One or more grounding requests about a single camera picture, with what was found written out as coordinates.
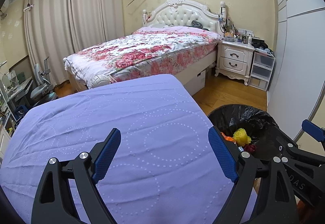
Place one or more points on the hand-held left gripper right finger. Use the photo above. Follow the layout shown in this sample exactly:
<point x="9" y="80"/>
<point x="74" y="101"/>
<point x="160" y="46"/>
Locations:
<point x="223" y="155"/>

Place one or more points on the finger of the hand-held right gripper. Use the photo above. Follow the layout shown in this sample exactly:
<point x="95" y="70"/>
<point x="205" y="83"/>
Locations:
<point x="312" y="129"/>
<point x="285" y="141"/>

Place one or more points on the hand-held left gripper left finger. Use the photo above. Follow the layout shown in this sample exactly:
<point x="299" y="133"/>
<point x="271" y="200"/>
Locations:
<point x="106" y="158"/>

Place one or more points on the orange plastic bag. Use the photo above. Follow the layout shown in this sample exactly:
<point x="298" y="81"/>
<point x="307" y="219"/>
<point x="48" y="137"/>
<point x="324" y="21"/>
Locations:
<point x="227" y="137"/>

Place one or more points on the yellow foam fruit net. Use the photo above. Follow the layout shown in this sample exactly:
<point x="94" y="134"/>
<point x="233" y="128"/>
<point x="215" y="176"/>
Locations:
<point x="242" y="137"/>

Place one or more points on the dark red wrapper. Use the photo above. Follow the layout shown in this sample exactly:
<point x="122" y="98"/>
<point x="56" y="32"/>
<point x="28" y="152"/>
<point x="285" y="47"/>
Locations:
<point x="250" y="148"/>

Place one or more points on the black bag lined bin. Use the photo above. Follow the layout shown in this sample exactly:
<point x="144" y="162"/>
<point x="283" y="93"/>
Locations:
<point x="254" y="117"/>

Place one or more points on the person's right forearm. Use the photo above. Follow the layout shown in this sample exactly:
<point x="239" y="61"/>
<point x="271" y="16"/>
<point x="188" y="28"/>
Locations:
<point x="302" y="213"/>

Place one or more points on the purple dotted table cloth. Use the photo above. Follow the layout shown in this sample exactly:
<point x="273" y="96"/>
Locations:
<point x="101" y="112"/>

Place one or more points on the clear plastic drawer unit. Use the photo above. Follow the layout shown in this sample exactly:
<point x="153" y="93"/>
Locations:
<point x="262" y="69"/>

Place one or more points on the cardboard box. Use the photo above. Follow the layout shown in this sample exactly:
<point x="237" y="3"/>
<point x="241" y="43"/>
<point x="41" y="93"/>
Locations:
<point x="195" y="81"/>

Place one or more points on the grey desk chair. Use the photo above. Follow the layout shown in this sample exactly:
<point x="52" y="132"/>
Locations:
<point x="42" y="92"/>

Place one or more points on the white wardrobe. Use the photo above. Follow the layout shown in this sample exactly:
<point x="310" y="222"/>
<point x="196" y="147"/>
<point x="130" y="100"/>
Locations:
<point x="299" y="36"/>

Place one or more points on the white carved nightstand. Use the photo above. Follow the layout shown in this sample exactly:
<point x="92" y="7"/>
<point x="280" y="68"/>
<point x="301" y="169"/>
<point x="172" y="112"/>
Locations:
<point x="234" y="59"/>

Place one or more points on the black bag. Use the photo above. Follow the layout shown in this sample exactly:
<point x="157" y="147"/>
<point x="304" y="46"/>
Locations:
<point x="259" y="43"/>

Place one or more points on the white bookshelf with books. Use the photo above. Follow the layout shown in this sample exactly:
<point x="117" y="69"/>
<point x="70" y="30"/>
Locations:
<point x="6" y="117"/>

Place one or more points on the grey study desk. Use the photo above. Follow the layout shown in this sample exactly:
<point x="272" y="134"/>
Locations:
<point x="17" y="89"/>

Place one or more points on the pink floral quilt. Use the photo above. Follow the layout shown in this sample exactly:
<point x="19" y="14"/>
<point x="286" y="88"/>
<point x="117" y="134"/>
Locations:
<point x="142" y="51"/>

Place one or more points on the cluster of toiletry bottles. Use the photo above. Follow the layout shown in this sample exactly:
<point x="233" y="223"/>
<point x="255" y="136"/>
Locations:
<point x="238" y="35"/>

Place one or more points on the dark object on bed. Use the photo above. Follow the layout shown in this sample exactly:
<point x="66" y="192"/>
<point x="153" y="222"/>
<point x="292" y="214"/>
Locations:
<point x="197" y="24"/>

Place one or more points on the beige curtain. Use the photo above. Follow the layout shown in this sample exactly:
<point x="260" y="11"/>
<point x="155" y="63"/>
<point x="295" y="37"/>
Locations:
<point x="96" y="8"/>
<point x="50" y="28"/>

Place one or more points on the white tufted bed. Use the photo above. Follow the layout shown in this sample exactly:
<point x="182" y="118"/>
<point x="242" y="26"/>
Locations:
<point x="182" y="14"/>

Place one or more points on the white air conditioner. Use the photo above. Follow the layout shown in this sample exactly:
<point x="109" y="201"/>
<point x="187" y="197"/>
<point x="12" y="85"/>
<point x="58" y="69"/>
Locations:
<point x="5" y="4"/>

